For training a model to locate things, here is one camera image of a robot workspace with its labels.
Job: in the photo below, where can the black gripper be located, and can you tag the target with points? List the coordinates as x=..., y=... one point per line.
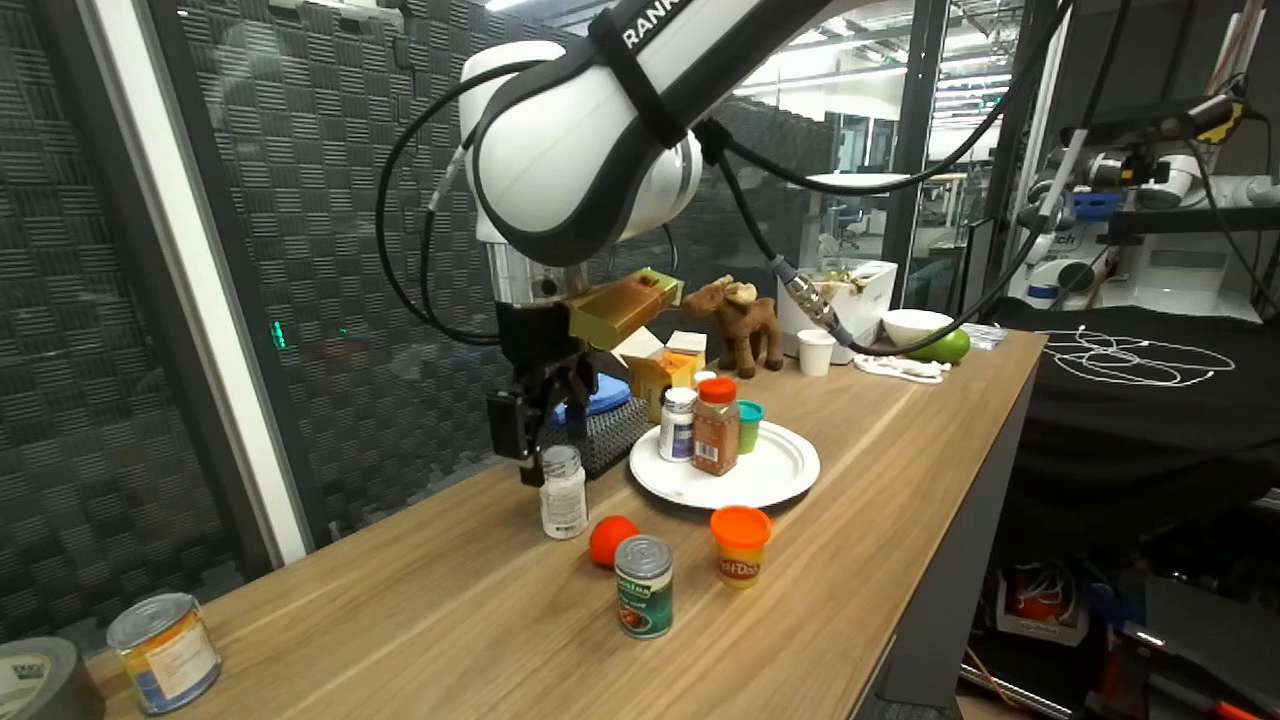
x=536, y=340

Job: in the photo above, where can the white pill bottle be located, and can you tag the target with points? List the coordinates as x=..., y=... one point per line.
x=561, y=495

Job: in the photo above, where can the white-capped blue-label bottle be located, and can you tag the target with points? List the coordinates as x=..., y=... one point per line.
x=677, y=425

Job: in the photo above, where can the orange-capped brown spice bottle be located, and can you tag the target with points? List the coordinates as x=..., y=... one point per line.
x=716, y=430

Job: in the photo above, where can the teal-lidded yellow dough tub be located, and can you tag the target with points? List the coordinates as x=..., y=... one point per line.
x=749, y=425

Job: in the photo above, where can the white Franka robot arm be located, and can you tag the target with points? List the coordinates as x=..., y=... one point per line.
x=602, y=132

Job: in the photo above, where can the blue sponge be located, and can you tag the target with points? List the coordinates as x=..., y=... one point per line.
x=608, y=394

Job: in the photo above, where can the dark grey block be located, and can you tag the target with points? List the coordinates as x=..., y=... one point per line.
x=622, y=439

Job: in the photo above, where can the open yellow cardboard box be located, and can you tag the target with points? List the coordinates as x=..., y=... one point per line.
x=667, y=362

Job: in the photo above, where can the orange ball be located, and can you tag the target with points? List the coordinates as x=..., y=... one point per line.
x=608, y=542

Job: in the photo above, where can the green-label tin can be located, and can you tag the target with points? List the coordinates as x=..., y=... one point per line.
x=641, y=587

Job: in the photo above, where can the brown plush moose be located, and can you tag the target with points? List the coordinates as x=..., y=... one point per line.
x=740, y=323

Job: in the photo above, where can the white paper plate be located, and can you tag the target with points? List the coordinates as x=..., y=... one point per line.
x=766, y=480

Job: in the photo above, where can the orange-lidded yellow dough tub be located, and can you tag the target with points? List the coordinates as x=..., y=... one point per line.
x=737, y=542

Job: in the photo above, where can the white paper cup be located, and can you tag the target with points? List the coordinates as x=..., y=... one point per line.
x=812, y=351

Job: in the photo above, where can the white plastic bucket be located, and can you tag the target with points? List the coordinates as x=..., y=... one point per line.
x=862, y=303

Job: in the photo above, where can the white bowl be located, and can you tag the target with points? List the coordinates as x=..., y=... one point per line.
x=914, y=323

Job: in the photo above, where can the green fruit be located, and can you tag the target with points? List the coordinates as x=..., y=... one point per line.
x=948, y=344

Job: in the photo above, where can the white-label tin can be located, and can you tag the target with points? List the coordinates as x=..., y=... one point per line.
x=164, y=657

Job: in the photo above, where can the grey tape roll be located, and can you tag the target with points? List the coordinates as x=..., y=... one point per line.
x=37, y=681

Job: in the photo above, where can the black covered table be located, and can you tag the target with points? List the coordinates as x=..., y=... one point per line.
x=1147, y=435

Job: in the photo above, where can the background equipment rack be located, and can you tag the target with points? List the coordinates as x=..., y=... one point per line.
x=1135, y=260

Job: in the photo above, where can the tan wrist camera box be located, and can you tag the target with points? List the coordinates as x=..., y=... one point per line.
x=622, y=307

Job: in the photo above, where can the white window frame post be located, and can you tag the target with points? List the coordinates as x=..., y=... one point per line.
x=187, y=267

